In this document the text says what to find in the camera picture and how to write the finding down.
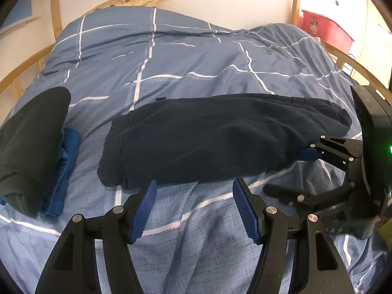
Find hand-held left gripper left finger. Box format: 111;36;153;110
35;179;158;294

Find beige patterned pillow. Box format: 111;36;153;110
89;0;179;15

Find wooden bunk bed frame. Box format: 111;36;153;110
0;0;392;105

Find blue checked duvet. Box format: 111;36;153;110
0;6;392;294

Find folded blue garment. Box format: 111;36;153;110
0;127;82;218

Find red storage bin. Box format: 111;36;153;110
301;9;355;50

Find folded black garment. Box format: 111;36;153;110
0;86;72;219

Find navy blue pants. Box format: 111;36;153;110
97;93;352;190

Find blue window blind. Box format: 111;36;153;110
0;0;33;32

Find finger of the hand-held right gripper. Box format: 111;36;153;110
298;135;364;172
263;181;358;211

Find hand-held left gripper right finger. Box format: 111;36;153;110
233;178;349;294

